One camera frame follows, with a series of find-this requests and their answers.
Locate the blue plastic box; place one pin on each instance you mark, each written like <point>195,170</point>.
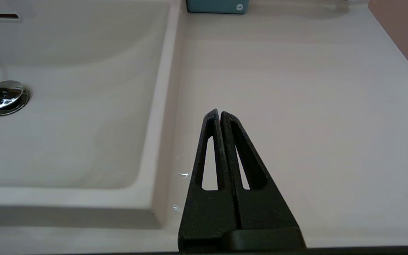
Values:
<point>218,5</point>

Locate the white sink basin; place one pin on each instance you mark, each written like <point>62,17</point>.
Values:
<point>83,124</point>

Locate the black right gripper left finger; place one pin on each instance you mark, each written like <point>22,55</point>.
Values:
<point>207,212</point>

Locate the chrome drain stopper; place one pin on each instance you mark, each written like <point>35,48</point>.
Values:
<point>4,97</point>

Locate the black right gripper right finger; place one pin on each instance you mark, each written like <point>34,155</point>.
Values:
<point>260,212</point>

